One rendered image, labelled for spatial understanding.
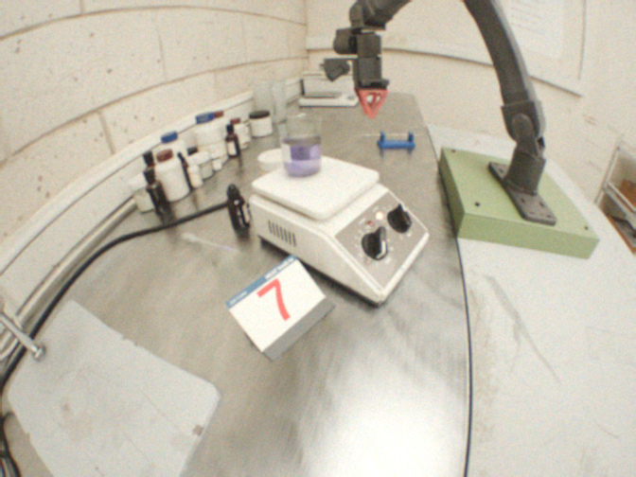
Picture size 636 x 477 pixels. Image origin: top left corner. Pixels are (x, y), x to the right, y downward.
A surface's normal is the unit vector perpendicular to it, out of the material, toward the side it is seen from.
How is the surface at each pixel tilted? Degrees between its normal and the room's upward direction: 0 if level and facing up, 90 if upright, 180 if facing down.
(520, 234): 90
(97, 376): 0
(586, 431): 0
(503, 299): 0
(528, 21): 90
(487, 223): 90
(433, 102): 90
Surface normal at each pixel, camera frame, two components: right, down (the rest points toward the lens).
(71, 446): -0.05, -0.77
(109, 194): 0.96, 0.14
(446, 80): -0.28, 0.62
